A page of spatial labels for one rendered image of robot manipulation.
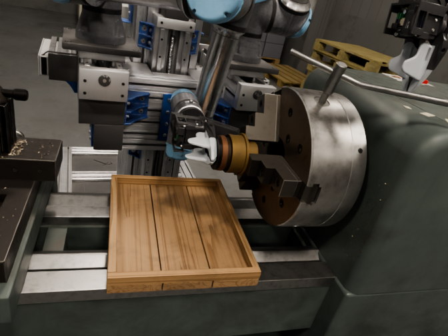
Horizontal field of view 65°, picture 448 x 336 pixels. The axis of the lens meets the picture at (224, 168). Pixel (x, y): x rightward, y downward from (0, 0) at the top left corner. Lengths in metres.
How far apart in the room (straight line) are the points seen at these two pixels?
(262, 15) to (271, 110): 0.58
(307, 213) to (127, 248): 0.38
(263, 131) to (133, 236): 0.36
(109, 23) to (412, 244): 1.00
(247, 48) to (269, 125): 0.57
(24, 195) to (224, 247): 0.42
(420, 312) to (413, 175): 0.45
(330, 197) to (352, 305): 0.28
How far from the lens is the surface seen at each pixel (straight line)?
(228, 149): 0.74
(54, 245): 0.86
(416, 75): 0.75
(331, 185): 0.71
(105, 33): 1.19
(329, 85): 0.73
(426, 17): 0.72
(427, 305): 1.07
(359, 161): 0.74
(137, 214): 0.87
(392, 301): 0.97
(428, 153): 0.71
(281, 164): 0.74
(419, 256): 0.89
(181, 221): 0.86
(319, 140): 0.69
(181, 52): 1.37
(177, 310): 0.80
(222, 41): 1.02
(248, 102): 1.23
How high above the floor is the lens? 1.41
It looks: 28 degrees down
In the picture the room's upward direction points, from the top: 13 degrees clockwise
